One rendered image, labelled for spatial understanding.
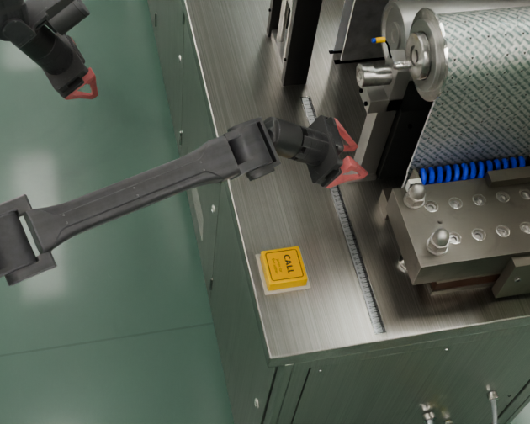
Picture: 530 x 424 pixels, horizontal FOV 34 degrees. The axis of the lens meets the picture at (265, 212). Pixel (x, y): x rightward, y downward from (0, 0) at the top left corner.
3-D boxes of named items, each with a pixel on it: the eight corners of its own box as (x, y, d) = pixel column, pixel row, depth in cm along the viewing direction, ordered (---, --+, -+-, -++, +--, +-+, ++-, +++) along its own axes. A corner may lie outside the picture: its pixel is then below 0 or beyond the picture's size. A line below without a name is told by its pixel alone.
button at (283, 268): (259, 257, 155) (260, 250, 153) (297, 252, 157) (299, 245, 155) (267, 291, 151) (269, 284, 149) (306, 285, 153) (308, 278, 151)
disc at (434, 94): (401, 50, 148) (425, -13, 135) (404, 50, 148) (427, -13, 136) (426, 119, 141) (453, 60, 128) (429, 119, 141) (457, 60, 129)
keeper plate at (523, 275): (490, 288, 155) (511, 257, 146) (542, 280, 157) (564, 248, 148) (495, 300, 154) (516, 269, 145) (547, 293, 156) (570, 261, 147)
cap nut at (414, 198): (400, 193, 150) (406, 177, 146) (420, 190, 151) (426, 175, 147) (406, 210, 148) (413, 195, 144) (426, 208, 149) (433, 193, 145)
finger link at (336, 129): (351, 182, 150) (310, 171, 144) (340, 150, 154) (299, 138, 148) (377, 159, 146) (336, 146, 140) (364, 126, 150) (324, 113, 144)
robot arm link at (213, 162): (10, 284, 116) (-23, 210, 116) (7, 287, 121) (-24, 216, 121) (283, 171, 131) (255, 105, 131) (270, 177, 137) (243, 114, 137)
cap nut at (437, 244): (423, 238, 145) (430, 223, 141) (443, 235, 146) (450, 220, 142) (430, 257, 143) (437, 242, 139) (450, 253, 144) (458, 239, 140)
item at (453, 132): (406, 171, 155) (432, 103, 139) (527, 156, 159) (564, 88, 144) (407, 173, 154) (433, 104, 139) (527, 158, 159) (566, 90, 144)
